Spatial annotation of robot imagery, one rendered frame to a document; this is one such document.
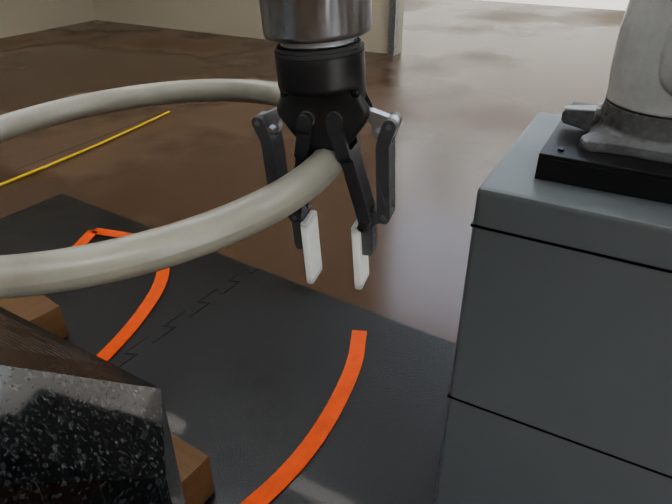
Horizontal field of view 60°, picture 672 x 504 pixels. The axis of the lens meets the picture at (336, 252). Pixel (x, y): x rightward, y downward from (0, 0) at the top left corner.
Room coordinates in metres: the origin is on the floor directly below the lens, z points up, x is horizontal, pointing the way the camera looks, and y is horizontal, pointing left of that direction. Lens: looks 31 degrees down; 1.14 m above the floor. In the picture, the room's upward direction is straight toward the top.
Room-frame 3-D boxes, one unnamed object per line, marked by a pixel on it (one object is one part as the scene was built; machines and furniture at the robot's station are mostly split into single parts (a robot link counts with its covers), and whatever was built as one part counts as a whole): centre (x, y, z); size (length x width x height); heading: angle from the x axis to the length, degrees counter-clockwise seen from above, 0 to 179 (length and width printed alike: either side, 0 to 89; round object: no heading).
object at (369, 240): (0.48, -0.04, 0.87); 0.03 x 0.01 x 0.05; 72
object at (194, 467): (0.86, 0.43, 0.07); 0.30 x 0.12 x 0.12; 57
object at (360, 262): (0.49, -0.02, 0.84); 0.03 x 0.01 x 0.07; 162
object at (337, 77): (0.50, 0.01, 1.00); 0.08 x 0.07 x 0.09; 72
